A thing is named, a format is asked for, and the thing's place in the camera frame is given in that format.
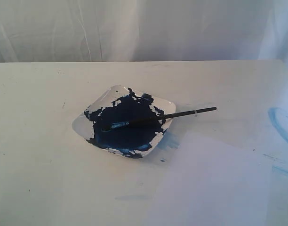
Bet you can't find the black paintbrush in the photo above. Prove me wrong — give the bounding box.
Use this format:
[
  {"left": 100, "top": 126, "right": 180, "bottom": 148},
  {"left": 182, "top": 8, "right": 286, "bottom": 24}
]
[{"left": 101, "top": 107, "right": 217, "bottom": 132}]

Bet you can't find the white square paint dish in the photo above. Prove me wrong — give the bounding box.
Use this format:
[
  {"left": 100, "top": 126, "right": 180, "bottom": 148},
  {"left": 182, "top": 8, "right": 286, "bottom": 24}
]
[{"left": 72, "top": 85, "right": 176, "bottom": 159}]

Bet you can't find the white paper sheet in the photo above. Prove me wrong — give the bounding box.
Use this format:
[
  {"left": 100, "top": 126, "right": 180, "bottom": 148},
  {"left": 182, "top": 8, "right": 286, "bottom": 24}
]
[{"left": 144, "top": 132, "right": 272, "bottom": 226}]

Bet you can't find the white backdrop curtain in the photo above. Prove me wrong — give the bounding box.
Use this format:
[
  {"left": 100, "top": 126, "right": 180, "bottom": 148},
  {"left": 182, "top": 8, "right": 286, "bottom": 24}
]
[{"left": 0, "top": 0, "right": 288, "bottom": 62}]

